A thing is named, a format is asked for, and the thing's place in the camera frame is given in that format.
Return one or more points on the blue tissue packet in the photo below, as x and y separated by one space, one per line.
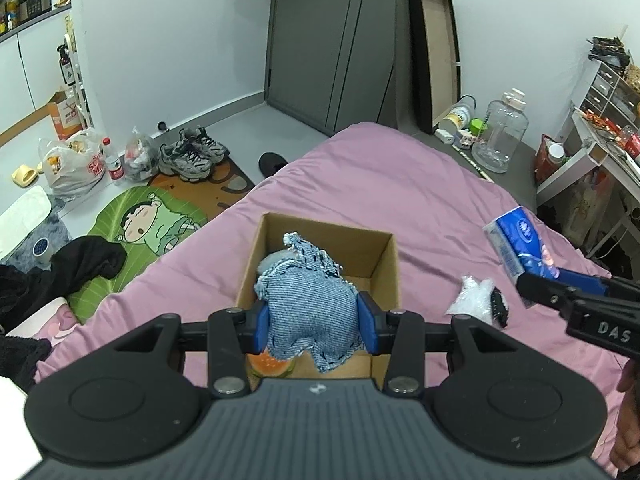
522 240

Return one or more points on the black shoe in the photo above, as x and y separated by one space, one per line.
272 164

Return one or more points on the clear crinkly plastic bag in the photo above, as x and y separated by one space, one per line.
470 299

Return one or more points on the grey door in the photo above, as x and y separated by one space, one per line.
325 40

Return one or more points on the pink bed sheet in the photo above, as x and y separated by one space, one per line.
440 200

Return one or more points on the white flat board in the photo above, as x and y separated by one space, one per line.
20 220

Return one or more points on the grey drawer organiser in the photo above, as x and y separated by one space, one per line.
610 92

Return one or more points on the white kitchen cabinet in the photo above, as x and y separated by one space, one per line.
35 70

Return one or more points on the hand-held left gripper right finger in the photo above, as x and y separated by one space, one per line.
368 329

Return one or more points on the small orange-white cardboard box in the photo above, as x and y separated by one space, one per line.
66 117

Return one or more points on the black clothes pile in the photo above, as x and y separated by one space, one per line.
85 265

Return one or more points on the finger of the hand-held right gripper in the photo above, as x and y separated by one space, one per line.
542 290
585 280

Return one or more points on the person's right hand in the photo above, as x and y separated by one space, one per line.
629 425

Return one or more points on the grey fuzzy rug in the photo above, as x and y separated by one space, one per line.
45 240

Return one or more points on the dark tangled bundle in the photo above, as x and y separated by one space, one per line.
609 49

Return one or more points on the grey sneaker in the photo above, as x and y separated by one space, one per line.
207 144
182 162

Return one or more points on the small bottle red label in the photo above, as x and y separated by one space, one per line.
114 162

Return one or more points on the clear trash bag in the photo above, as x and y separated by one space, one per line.
140 155

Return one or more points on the large clear water jug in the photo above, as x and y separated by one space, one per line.
500 132

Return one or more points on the thin light stick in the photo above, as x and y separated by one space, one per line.
472 162

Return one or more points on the small black soft item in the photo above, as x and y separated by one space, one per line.
499 307

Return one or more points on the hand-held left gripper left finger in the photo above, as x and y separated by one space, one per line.
261 329

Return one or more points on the cream tote bag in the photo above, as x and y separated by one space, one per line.
592 205

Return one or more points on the small green container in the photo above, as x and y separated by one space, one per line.
478 126

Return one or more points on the burger plush toy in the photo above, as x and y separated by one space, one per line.
270 364

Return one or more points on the brown floor mat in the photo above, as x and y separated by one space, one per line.
225 187

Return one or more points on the dark spray bottle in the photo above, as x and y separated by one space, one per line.
66 67

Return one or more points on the white jar yellow label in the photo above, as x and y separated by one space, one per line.
456 119

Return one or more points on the yellow slipper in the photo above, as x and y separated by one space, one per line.
24 175

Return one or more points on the white desk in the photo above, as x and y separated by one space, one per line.
595 155

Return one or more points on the blue denim heart pillow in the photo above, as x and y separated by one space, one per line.
310 310

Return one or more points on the black framed board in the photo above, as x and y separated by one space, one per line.
440 60

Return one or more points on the white charger block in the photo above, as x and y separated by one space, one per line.
444 136

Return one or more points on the green cartoon floor mat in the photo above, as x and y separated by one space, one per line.
150 220

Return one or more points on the red bag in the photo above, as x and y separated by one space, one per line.
550 157

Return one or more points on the white printed plastic bag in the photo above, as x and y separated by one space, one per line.
72 165

